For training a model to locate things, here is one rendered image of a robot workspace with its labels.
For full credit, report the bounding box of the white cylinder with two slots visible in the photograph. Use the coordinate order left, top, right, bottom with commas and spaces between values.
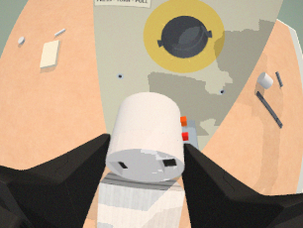
105, 93, 188, 182

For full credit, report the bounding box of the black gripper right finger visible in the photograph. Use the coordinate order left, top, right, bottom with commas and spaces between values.
182, 143, 303, 228

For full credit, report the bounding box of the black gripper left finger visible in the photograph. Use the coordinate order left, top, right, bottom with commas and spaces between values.
0, 133, 111, 228

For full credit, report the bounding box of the beige service panel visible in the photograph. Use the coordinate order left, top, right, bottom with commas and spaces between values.
92, 0, 283, 151

